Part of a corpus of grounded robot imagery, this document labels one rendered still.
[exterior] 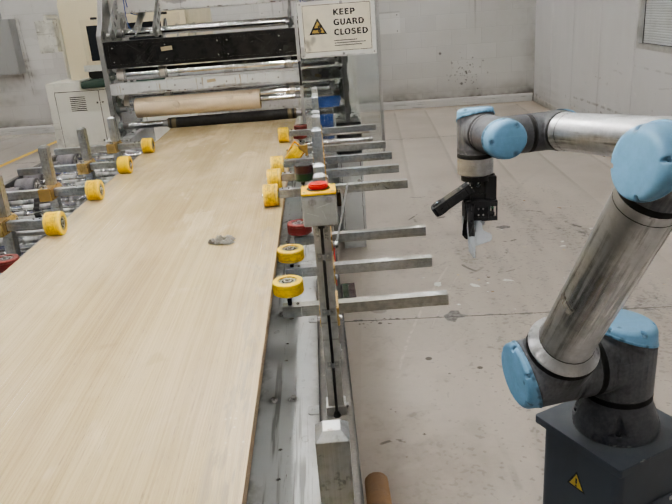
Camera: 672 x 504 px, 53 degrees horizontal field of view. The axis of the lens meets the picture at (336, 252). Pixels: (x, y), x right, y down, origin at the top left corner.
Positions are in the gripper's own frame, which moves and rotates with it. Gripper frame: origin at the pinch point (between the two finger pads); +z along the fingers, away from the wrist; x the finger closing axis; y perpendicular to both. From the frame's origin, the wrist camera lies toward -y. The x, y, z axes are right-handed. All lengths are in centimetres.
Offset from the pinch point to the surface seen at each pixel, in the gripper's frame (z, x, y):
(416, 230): 8.6, 43.9, -10.8
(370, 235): 9, 43, -26
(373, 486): 86, 13, -29
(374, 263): 9.5, 17.6, -24.9
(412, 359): 94, 111, -11
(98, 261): 4, 16, -107
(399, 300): 10.8, -6.9, -18.5
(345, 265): 9.4, 16.9, -33.4
